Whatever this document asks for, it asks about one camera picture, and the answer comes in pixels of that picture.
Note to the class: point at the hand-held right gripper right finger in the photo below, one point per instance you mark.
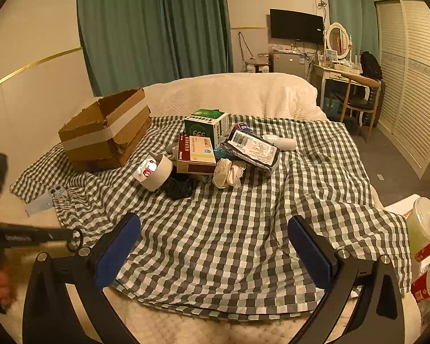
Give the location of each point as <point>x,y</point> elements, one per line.
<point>310,254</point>

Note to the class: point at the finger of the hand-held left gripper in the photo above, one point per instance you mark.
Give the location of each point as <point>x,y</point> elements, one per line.
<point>39,237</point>

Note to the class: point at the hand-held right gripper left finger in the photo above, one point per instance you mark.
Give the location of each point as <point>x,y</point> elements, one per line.
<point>117,252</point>

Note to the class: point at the blue floral tissue pack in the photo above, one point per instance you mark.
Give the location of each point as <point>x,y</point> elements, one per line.
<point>221,153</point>

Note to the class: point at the clear bag with red stripe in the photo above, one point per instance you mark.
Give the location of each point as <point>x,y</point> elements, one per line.
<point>240,126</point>

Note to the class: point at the person's left hand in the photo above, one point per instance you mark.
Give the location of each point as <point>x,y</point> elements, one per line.
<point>3,285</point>

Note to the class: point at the white paper cup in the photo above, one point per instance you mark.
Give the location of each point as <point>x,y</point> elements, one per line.
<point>157,173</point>

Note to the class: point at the grey checkered cloth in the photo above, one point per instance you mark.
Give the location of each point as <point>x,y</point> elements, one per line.
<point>218,229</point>

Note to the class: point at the brown cardboard box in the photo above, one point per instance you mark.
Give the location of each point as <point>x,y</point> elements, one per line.
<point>93,136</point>

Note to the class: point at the white plush toy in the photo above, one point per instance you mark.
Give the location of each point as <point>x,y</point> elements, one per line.
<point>229,173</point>

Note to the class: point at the plain white tube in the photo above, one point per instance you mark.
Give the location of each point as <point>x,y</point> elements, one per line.
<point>281,142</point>

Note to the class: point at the plastic drink cup with straw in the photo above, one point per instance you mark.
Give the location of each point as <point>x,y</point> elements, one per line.
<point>423,229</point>

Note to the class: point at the black packet with barcode label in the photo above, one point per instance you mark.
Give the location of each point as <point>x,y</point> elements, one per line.
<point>252,148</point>

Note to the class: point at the red paper cup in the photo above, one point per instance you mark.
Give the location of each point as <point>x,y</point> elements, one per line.
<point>426,286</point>

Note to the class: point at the red and beige medicine box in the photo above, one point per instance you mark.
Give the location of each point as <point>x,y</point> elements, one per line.
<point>195,154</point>

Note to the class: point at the green medicine box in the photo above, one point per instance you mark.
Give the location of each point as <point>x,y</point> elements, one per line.
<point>200,129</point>

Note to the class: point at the wooden chair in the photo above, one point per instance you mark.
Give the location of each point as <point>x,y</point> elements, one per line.
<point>362,100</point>

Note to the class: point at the white pillow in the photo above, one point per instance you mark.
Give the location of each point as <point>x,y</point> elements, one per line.
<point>243,93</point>

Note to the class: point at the white dressing desk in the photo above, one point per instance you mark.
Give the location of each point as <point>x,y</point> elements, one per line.
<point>329,71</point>

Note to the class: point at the grey mini fridge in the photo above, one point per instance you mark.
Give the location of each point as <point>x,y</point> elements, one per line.
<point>288,64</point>

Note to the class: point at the black backpack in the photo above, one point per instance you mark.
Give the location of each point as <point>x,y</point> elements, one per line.
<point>372,65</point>

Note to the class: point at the white louvered wardrobe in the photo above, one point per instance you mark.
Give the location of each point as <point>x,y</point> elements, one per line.
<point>415,79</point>

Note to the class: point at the white oval mirror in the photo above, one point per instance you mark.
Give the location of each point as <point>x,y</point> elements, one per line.
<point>338,39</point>

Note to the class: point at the wide green curtain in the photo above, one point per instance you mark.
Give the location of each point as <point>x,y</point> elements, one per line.
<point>147,25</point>

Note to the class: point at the narrow green curtain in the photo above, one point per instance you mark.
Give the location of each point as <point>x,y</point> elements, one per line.
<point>347,3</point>

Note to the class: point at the black wall television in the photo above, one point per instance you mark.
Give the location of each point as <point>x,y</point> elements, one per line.
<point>296,25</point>

